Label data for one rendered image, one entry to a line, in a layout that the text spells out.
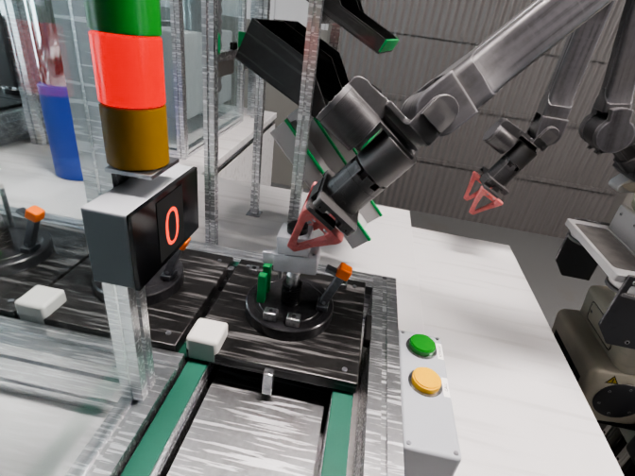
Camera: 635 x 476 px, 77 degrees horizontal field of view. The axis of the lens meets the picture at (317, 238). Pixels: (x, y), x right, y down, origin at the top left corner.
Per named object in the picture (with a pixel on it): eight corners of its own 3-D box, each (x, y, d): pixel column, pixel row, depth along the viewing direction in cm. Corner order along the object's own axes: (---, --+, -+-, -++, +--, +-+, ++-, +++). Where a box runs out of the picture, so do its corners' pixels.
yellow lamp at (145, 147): (180, 157, 36) (177, 102, 34) (151, 175, 32) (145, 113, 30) (128, 148, 37) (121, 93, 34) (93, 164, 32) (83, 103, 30)
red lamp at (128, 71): (177, 101, 34) (173, 37, 31) (145, 111, 29) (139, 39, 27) (121, 92, 34) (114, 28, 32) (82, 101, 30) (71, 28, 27)
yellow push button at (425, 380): (436, 379, 58) (439, 369, 57) (439, 401, 54) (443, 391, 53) (408, 373, 58) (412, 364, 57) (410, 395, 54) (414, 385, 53)
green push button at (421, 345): (431, 345, 64) (435, 335, 63) (434, 364, 60) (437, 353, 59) (406, 340, 64) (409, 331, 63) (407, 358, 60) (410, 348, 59)
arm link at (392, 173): (424, 162, 46) (422, 149, 51) (385, 119, 45) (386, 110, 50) (380, 199, 49) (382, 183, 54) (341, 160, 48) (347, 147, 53)
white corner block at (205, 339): (228, 342, 59) (229, 321, 57) (216, 365, 55) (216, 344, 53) (198, 336, 59) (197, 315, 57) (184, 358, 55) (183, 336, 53)
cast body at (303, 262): (319, 259, 61) (321, 219, 58) (316, 276, 58) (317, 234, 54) (266, 253, 62) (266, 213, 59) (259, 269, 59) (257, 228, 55)
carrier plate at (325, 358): (364, 290, 75) (366, 281, 74) (355, 394, 54) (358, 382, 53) (240, 266, 76) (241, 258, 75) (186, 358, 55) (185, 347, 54)
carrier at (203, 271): (232, 265, 76) (234, 207, 70) (176, 356, 56) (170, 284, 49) (115, 243, 78) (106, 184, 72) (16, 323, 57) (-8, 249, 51)
